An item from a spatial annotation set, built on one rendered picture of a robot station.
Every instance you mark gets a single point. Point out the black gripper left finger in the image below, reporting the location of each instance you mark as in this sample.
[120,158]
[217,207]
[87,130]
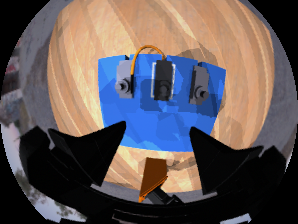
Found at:
[93,152]

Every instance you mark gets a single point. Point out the blue rectangular plate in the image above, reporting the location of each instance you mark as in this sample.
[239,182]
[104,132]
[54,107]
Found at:
[159,125]

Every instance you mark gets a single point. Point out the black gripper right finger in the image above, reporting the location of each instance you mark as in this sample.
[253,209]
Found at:
[215,161]

